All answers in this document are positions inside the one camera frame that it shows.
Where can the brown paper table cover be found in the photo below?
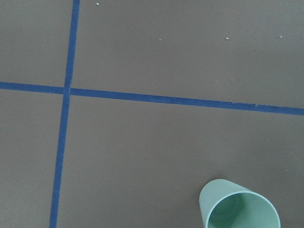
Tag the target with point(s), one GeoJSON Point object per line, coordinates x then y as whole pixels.
{"type": "Point", "coordinates": [116, 113]}

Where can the mint green cup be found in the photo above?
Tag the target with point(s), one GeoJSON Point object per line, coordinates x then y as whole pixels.
{"type": "Point", "coordinates": [224, 204]}

